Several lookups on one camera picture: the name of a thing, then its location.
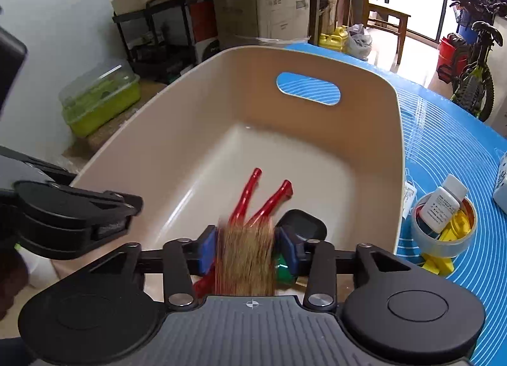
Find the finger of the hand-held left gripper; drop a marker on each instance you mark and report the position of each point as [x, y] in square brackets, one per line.
[113, 227]

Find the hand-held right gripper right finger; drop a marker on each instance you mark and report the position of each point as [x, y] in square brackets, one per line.
[287, 251]

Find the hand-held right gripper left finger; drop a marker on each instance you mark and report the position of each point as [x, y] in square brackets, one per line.
[206, 251]

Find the green small bottle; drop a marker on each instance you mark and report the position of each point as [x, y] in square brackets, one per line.
[284, 271]

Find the black earbud case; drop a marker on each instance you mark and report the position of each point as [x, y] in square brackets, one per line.
[305, 225]

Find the glittery patterned small box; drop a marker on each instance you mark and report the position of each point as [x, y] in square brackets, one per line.
[245, 259]

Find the red action figure toy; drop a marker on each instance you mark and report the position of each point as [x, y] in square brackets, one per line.
[247, 199]

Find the beige plastic storage bin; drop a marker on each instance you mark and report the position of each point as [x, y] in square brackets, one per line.
[206, 120]

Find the green container with clear lid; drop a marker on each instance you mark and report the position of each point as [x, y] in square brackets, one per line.
[101, 100]

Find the white paper tag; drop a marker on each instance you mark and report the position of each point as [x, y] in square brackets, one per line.
[409, 195]

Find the clear tape roll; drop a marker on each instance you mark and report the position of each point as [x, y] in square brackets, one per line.
[431, 245]

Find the yellow toy blocks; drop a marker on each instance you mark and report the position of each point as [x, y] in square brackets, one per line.
[437, 265]

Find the white pill bottle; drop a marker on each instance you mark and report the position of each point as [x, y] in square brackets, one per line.
[439, 207]

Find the yellow plastic clip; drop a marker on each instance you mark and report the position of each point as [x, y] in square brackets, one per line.
[459, 223]

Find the black utility cart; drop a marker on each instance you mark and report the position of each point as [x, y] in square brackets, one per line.
[158, 45]

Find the blue silicone baking mat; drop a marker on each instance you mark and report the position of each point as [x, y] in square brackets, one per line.
[455, 144]

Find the yellow jugs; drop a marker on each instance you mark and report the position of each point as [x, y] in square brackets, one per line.
[334, 39]

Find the red and white box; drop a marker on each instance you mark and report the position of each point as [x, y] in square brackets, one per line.
[204, 29]

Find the grey plastic bag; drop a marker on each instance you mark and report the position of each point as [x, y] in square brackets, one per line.
[359, 43]

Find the white tissue box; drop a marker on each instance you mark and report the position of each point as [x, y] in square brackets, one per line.
[501, 182]

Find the large brown cardboard box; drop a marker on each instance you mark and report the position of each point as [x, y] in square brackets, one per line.
[261, 11]

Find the dark wooden cabinet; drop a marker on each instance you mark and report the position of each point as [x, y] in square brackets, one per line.
[328, 1]

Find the wooden chair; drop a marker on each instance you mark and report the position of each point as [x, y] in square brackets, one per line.
[386, 17]

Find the red bucket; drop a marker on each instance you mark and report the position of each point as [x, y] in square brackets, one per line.
[451, 55]

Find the green black bicycle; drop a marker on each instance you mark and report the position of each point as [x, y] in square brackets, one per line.
[477, 73]

